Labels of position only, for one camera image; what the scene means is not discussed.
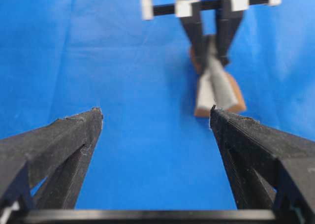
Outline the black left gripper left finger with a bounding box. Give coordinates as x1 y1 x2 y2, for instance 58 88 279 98
0 108 103 210

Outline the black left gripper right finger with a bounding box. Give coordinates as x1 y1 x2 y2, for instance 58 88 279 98
210 107 315 211

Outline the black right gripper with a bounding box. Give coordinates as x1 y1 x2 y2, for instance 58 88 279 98
141 0 282 69

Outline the grey and orange sponge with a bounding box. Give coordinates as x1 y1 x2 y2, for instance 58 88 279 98
189 35 247 118

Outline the blue table cloth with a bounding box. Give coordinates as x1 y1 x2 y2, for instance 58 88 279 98
0 0 315 210

